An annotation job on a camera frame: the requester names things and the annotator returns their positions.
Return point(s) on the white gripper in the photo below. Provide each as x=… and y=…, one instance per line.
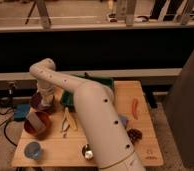
x=45, y=89

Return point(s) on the white towel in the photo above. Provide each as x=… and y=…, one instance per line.
x=47, y=100

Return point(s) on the purple bowl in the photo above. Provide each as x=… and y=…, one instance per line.
x=35, y=103

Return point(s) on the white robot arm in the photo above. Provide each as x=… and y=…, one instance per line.
x=93, y=102

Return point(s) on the red-brown bowl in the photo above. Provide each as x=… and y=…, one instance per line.
x=31, y=126

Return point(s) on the green tray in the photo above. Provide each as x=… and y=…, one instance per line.
x=108, y=85

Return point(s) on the blue power box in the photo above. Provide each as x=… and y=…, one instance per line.
x=21, y=112

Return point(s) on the wooden block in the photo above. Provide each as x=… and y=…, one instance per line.
x=36, y=122

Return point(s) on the wooden tongs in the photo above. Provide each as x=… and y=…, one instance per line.
x=68, y=121

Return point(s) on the blue cup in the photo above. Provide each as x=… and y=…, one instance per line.
x=33, y=150

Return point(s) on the metal cup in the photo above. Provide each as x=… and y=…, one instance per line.
x=87, y=152

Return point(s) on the blue sponge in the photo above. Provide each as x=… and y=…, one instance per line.
x=124, y=120

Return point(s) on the orange carrot toy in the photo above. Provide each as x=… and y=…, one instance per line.
x=134, y=108

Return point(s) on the dark brown grape bunch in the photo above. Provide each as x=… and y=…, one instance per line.
x=135, y=135

